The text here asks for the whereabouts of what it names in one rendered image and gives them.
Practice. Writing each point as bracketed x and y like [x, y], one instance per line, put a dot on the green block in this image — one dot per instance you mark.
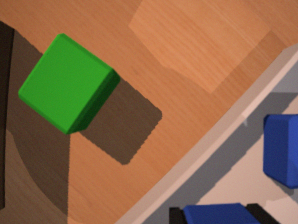
[68, 85]

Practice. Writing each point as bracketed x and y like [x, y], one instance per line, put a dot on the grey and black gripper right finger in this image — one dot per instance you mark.
[260, 214]

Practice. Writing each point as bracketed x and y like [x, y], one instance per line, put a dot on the blue block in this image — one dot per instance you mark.
[229, 213]
[280, 148]

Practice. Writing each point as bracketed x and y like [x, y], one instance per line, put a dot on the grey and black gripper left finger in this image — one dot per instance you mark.
[177, 216]

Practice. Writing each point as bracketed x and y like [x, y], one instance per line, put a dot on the brown cardboard box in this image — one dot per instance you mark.
[6, 46]

